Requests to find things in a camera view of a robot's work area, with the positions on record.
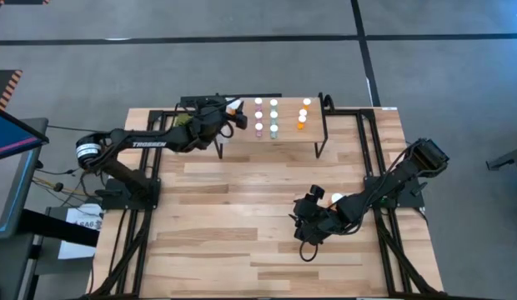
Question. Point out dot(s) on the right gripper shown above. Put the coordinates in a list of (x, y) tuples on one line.
[(317, 218)]

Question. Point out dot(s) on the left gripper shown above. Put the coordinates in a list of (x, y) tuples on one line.
[(210, 121)]

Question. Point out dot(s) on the green medicine bottle white cap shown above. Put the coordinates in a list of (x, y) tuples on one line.
[(273, 102), (274, 128), (274, 115)]

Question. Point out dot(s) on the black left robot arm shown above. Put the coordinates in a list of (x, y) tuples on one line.
[(150, 144)]

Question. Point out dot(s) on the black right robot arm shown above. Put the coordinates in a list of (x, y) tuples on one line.
[(392, 179)]

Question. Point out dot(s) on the wooden shelf black legs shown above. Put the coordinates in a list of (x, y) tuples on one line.
[(283, 133)]

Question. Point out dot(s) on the green potted plant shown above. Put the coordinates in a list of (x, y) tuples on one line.
[(182, 120)]

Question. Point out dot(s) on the black power strip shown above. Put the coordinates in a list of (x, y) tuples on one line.
[(187, 100)]

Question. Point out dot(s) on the white printed paper sheet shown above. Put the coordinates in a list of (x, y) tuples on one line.
[(75, 252)]

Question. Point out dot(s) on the computer monitor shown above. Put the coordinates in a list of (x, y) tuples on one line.
[(8, 135)]

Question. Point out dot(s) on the grey monitor cart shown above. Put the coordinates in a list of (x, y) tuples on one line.
[(16, 200)]

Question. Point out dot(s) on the black mat hazard-striped edge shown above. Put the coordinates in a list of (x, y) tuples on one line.
[(0, 87)]

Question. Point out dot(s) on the black aluminium table frame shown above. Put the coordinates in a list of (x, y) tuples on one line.
[(155, 113)]

